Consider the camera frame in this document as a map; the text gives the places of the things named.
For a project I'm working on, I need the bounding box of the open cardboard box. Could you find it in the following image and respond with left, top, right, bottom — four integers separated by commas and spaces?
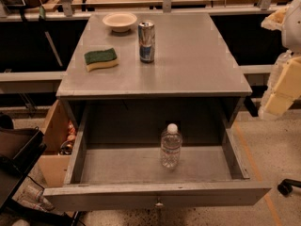
38, 100, 71, 187

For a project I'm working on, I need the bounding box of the grey metal cabinet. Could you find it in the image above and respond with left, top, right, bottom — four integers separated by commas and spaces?
56, 13, 252, 127

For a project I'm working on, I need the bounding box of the black chair caster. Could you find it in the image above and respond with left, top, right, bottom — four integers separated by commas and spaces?
277, 179, 301, 196

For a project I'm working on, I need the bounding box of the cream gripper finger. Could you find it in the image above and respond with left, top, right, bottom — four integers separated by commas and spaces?
261, 7, 289, 31
259, 56, 301, 121

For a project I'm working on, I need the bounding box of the silver blue drink can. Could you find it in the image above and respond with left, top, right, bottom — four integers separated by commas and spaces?
138, 20, 155, 63

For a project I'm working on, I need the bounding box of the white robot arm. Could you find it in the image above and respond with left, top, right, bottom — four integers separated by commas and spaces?
258, 0, 301, 120

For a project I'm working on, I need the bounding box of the clear plastic water bottle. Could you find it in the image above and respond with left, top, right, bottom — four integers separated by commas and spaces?
160, 123, 182, 169

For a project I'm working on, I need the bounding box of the green yellow sponge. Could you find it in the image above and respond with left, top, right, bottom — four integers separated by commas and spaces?
84, 48, 119, 72

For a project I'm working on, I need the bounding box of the black bin on cart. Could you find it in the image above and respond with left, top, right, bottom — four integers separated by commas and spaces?
0, 113, 46, 210

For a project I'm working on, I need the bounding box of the white ceramic bowl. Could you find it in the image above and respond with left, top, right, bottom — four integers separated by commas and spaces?
103, 12, 137, 33

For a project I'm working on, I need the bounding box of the grey metal shelf rail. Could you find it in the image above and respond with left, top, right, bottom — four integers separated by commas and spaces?
0, 72, 66, 94

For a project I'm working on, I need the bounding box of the open grey top drawer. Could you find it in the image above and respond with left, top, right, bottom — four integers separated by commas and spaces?
45, 99, 271, 211

